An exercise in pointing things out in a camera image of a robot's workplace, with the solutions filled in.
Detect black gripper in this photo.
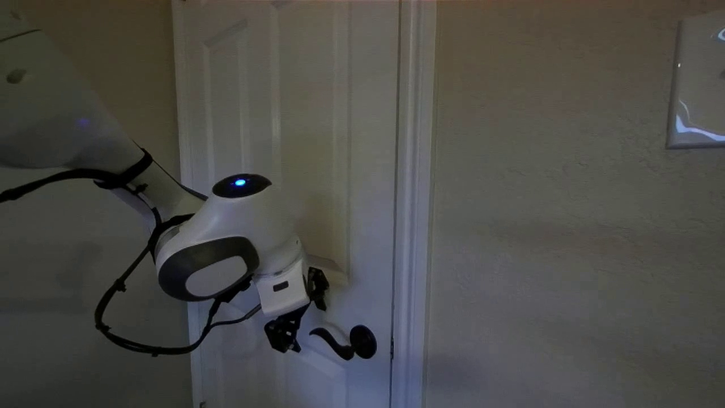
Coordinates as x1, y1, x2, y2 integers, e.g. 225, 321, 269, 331
262, 304, 307, 355

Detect black lever door handle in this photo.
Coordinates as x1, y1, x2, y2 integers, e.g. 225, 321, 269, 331
305, 321, 379, 362

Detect white panel door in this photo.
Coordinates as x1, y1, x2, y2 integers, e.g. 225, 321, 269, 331
169, 0, 402, 408

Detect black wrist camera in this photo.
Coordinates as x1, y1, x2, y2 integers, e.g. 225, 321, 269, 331
304, 262, 332, 312

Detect white door frame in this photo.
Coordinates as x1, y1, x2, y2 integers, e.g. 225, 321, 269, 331
390, 0, 439, 408

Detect white wall switch plate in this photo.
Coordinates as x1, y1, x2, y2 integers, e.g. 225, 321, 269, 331
663, 9, 725, 152

